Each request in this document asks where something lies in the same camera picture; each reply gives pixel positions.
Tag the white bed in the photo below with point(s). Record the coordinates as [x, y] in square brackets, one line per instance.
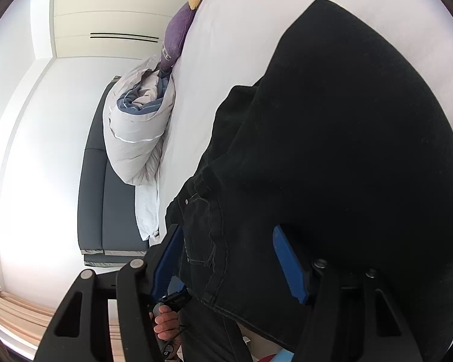
[241, 45]

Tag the grey padded headboard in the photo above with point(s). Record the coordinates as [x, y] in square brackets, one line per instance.
[94, 196]

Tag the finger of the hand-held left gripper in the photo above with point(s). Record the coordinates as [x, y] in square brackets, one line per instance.
[177, 286]

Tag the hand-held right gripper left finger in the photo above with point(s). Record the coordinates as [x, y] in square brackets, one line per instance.
[164, 267]

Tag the blue stool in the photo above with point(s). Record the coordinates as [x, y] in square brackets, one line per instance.
[285, 356]

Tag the black pants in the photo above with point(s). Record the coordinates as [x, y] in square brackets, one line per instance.
[343, 139]

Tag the cream wardrobe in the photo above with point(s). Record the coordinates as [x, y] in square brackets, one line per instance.
[98, 11]

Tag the person's left hand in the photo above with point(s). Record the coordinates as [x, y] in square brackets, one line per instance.
[168, 324]

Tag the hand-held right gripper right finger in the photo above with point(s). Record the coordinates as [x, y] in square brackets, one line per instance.
[290, 267]

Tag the rolled white duvet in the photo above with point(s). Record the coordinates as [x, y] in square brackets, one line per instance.
[136, 135]

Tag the white folded sheet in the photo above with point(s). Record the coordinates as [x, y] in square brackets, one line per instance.
[147, 207]

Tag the person's grey shorts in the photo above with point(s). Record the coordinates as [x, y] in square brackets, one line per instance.
[211, 339]

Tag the purple cushion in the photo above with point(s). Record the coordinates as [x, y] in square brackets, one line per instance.
[177, 34]

